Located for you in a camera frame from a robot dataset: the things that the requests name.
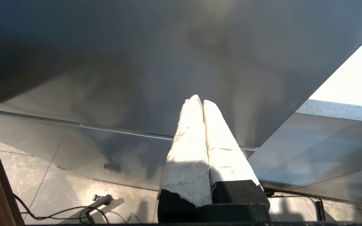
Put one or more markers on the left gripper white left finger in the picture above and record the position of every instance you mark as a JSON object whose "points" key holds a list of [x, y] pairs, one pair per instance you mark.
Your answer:
{"points": [[187, 163]]}

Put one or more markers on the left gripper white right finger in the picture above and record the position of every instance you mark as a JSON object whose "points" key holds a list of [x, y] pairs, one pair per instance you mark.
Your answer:
{"points": [[228, 157]]}

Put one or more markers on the grey cabinet door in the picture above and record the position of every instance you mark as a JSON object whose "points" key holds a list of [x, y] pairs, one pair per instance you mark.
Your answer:
{"points": [[319, 150]]}

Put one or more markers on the grey steel appliance front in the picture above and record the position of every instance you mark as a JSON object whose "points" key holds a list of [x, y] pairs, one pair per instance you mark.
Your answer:
{"points": [[137, 62]]}

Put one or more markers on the white cabinet side panel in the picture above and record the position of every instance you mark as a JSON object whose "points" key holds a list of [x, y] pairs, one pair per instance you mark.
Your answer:
{"points": [[357, 78]]}

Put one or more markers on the small metal floor bracket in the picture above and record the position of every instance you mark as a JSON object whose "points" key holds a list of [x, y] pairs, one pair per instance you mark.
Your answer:
{"points": [[101, 201]]}

